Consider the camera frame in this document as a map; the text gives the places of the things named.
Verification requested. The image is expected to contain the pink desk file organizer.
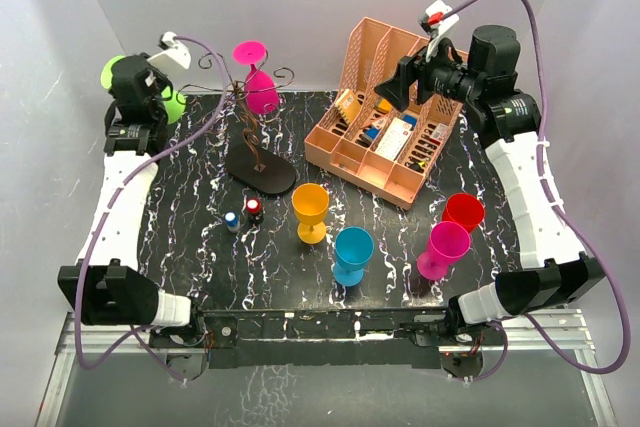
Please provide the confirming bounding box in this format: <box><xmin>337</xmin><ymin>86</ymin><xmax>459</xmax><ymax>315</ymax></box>
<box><xmin>305</xmin><ymin>17</ymin><xmax>462</xmax><ymax>210</ymax></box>

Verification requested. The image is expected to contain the aluminium frame rail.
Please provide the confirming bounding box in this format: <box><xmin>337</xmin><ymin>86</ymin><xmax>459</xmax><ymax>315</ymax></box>
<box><xmin>37</xmin><ymin>309</ymin><xmax>617</xmax><ymax>426</ymax></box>

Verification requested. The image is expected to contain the orange wine glass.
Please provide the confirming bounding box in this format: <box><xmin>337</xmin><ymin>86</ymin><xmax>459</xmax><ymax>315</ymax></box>
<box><xmin>292</xmin><ymin>183</ymin><xmax>330</xmax><ymax>245</ymax></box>

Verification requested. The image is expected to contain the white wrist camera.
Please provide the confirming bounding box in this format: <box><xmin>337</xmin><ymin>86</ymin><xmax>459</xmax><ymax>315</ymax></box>
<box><xmin>148</xmin><ymin>31</ymin><xmax>191</xmax><ymax>76</ymax></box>
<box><xmin>419</xmin><ymin>0</ymin><xmax>459</xmax><ymax>60</ymax></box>

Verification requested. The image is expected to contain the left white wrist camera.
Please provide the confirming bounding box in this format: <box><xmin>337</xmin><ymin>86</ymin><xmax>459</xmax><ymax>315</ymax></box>
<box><xmin>148</xmin><ymin>31</ymin><xmax>191</xmax><ymax>76</ymax></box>

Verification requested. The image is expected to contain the orange sponge block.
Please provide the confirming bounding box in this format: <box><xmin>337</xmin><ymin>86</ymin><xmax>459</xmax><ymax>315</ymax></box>
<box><xmin>375</xmin><ymin>98</ymin><xmax>392</xmax><ymax>115</ymax></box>

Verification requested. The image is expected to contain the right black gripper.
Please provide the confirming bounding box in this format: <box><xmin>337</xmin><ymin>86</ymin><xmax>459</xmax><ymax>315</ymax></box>
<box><xmin>374</xmin><ymin>33</ymin><xmax>483</xmax><ymax>112</ymax></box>

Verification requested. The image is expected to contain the metal wine glass rack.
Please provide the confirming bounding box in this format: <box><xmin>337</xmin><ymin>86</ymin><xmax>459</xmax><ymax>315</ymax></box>
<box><xmin>179</xmin><ymin>50</ymin><xmax>297</xmax><ymax>197</ymax></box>

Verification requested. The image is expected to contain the magenta wine glass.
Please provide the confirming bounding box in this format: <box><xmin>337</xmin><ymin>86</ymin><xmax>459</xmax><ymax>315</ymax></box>
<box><xmin>232</xmin><ymin>40</ymin><xmax>280</xmax><ymax>115</ymax></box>
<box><xmin>417</xmin><ymin>221</ymin><xmax>471</xmax><ymax>281</ymax></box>

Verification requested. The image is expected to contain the blue capped small bottle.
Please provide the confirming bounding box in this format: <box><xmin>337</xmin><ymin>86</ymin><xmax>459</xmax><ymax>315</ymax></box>
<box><xmin>224</xmin><ymin>211</ymin><xmax>241</xmax><ymax>232</ymax></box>

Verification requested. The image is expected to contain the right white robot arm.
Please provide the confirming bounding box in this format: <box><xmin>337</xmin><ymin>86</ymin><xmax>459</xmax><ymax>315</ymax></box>
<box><xmin>375</xmin><ymin>25</ymin><xmax>604</xmax><ymax>344</ymax></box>

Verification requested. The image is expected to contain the green wine glass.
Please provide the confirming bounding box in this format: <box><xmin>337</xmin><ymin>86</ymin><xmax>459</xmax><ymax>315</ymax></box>
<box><xmin>100</xmin><ymin>53</ymin><xmax>185</xmax><ymax>129</ymax></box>

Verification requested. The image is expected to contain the blue eraser block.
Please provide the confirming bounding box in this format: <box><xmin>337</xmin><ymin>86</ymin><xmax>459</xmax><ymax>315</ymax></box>
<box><xmin>360</xmin><ymin>127</ymin><xmax>380</xmax><ymax>145</ymax></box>

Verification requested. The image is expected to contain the red capped small bottle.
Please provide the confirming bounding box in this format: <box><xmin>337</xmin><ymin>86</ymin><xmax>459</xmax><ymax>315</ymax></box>
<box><xmin>245</xmin><ymin>197</ymin><xmax>264</xmax><ymax>225</ymax></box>

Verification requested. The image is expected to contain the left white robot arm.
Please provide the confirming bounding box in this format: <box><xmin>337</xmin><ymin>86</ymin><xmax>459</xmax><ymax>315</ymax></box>
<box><xmin>57</xmin><ymin>48</ymin><xmax>207</xmax><ymax>346</ymax></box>

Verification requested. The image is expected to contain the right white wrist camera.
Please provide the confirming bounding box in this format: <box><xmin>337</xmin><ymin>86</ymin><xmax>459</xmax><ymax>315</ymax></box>
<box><xmin>419</xmin><ymin>0</ymin><xmax>459</xmax><ymax>60</ymax></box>

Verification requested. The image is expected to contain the yellow spiral notebook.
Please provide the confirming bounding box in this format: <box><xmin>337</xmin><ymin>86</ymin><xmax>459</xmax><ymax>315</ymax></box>
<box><xmin>334</xmin><ymin>89</ymin><xmax>362</xmax><ymax>125</ymax></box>

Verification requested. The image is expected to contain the blue wine glass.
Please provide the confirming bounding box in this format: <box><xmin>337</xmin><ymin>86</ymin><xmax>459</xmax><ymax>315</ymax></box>
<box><xmin>333</xmin><ymin>227</ymin><xmax>374</xmax><ymax>287</ymax></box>

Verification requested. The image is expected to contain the red wine glass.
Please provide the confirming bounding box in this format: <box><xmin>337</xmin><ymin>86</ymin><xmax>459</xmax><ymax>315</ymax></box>
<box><xmin>441</xmin><ymin>192</ymin><xmax>485</xmax><ymax>234</ymax></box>

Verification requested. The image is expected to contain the white card box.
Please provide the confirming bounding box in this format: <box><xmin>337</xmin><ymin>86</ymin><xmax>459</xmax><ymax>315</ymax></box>
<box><xmin>375</xmin><ymin>118</ymin><xmax>414</xmax><ymax>161</ymax></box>

